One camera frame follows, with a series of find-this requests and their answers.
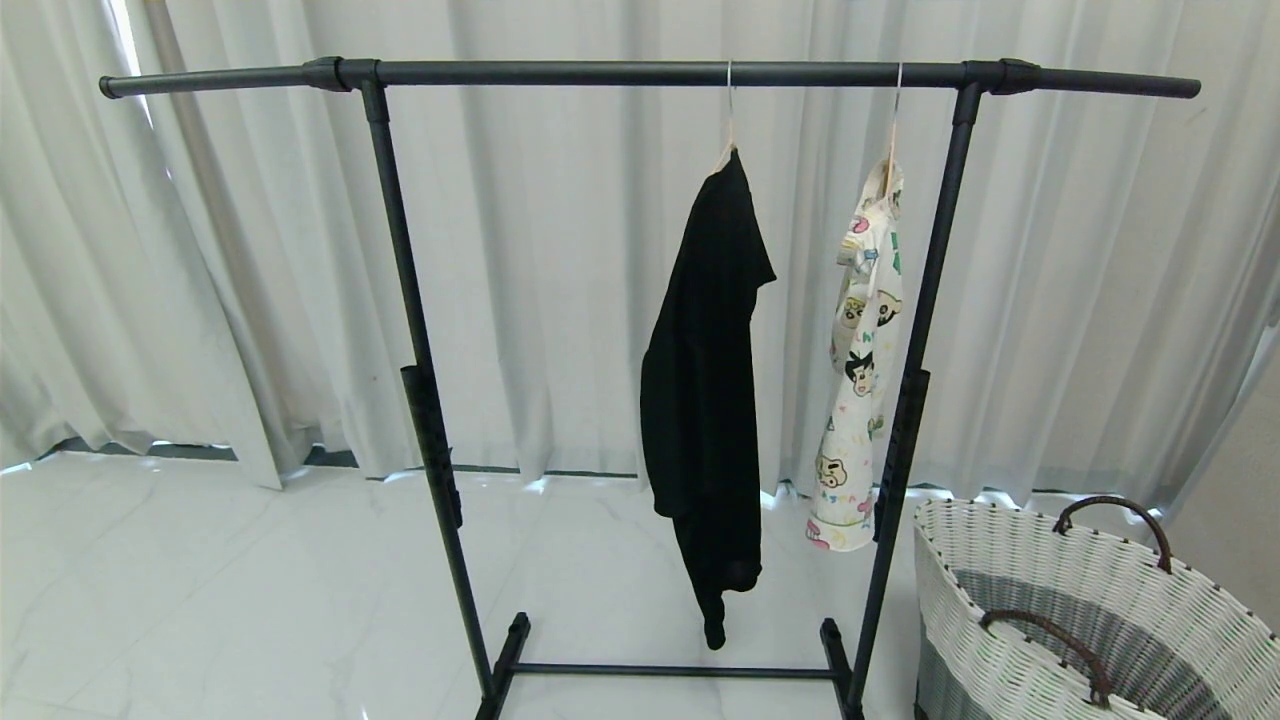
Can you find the black garment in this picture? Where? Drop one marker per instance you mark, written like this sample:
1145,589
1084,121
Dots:
700,400

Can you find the cream printed garment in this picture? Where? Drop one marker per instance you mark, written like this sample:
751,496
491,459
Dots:
865,350

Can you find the pink clothes hanger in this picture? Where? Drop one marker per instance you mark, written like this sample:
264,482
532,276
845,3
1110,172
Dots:
893,130
730,110

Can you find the black clothes rack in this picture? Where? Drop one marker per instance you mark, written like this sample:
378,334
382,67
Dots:
650,73

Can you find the white laundry basket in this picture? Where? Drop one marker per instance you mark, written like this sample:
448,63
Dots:
1100,600

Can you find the white curtain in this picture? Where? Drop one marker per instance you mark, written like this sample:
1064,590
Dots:
560,280

